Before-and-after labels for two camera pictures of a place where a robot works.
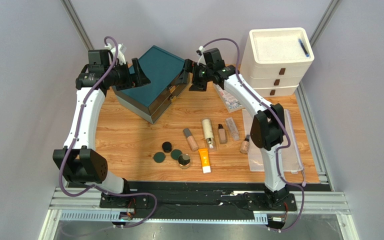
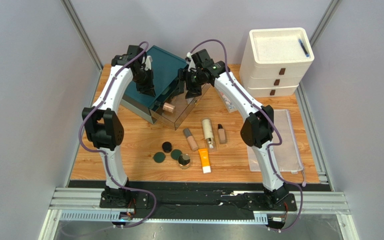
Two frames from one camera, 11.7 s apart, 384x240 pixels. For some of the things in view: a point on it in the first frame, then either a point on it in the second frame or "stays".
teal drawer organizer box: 165,73 stays
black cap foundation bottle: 222,132 stays
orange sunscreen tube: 205,160 stays
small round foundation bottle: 245,146 → 169,107
